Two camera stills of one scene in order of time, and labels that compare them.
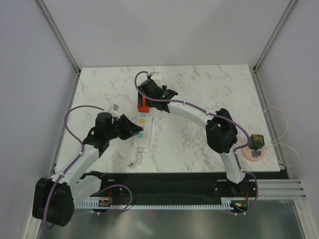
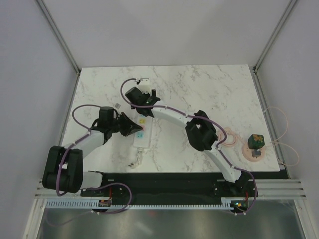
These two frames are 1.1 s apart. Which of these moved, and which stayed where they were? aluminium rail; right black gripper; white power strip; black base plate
Moved: right black gripper
Stayed: aluminium rail; white power strip; black base plate
